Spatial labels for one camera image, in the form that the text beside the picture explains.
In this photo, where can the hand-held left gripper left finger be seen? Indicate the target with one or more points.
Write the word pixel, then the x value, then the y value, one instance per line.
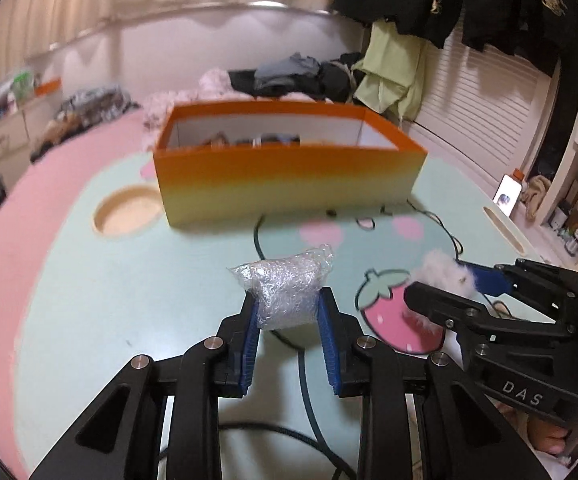
pixel 249 340

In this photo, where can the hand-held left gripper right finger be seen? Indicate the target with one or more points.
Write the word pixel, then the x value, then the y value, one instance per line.
pixel 329 340

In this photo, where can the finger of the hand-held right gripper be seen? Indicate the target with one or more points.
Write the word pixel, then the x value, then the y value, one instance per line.
pixel 489 279
pixel 439 305

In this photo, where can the white fluffy fur ball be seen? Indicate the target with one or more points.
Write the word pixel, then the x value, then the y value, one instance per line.
pixel 444 270

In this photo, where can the silver bubble wrap packet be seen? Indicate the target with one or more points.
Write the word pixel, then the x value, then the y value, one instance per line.
pixel 284 290

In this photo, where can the orange cardboard box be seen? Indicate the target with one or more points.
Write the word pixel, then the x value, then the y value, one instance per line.
pixel 289 185

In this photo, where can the smartphone with lit screen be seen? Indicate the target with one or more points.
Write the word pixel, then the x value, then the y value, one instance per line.
pixel 506 197

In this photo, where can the cluttered shelf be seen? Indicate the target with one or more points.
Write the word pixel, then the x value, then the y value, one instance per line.
pixel 569 230

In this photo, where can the white slatted panel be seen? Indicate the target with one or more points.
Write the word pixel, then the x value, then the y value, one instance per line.
pixel 479 100

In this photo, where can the light green shirt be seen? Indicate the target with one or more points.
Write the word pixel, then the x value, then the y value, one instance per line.
pixel 389 75

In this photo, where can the pink patterned duvet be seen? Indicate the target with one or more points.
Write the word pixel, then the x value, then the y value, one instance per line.
pixel 169 105

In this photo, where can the pink bed sheet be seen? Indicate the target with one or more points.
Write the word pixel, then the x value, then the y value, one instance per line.
pixel 29 220

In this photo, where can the grey and black clothes pile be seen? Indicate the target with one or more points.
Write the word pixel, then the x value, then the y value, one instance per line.
pixel 299 75

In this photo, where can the black jacket large gold emblem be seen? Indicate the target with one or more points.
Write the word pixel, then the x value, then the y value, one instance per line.
pixel 519 10

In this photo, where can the white drawer cabinet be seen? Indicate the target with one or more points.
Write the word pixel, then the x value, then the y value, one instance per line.
pixel 14 145

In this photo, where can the orange box lid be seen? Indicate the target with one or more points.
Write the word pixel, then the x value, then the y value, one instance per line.
pixel 49 86

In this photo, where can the green lidded jar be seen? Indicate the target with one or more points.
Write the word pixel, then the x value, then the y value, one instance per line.
pixel 21 82

